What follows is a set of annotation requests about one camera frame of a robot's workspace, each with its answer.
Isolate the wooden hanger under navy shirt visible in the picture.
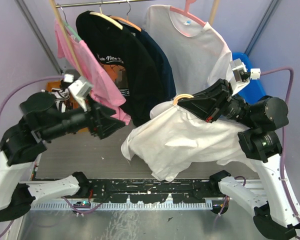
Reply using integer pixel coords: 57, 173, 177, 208
110, 0, 142, 32

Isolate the blue plastic bin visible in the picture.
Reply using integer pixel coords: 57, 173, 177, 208
231, 51, 266, 102

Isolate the navy blue t-shirt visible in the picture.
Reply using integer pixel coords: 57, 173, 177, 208
122, 23, 176, 101

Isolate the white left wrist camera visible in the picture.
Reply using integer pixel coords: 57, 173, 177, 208
68, 76, 93, 112

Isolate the black white striped cloth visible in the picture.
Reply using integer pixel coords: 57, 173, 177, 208
41, 88, 73, 113

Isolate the black printed t-shirt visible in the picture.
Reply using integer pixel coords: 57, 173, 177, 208
75, 11, 165, 127

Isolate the pink plastic hanger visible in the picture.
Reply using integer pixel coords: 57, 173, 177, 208
169, 0, 206, 27

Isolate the wooden hanger under black shirt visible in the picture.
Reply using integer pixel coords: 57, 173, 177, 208
89, 0, 123, 30

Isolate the wooden clothes rack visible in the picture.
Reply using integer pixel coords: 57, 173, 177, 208
49, 0, 219, 91

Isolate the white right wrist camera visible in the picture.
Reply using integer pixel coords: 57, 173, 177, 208
229, 58, 251, 96

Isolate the pink t-shirt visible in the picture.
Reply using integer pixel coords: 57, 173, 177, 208
53, 18, 132, 125

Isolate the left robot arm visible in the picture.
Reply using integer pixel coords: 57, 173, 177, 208
0, 92, 126, 222

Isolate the white t-shirt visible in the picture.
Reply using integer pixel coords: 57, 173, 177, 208
121, 101, 255, 182
143, 4, 234, 95

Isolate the perforated metal cable tray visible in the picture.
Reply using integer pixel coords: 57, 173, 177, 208
31, 199, 213, 211

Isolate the white hanging t-shirt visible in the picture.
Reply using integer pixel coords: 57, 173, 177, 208
143, 4, 234, 95

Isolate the orange wooden organizer tray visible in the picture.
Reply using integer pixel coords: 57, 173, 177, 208
45, 79, 91, 133

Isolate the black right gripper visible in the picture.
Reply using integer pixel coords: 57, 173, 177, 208
177, 76, 258, 128

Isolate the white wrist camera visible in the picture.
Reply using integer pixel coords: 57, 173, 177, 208
229, 58, 251, 96
68, 76, 93, 112

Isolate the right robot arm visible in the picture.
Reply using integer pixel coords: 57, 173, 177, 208
177, 79, 300, 240

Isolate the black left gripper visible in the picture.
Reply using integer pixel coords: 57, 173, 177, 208
44, 93, 128, 141

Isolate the cream wooden hanger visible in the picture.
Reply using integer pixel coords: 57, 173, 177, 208
172, 93, 194, 106

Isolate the green hanger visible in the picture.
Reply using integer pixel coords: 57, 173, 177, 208
59, 5, 82, 43

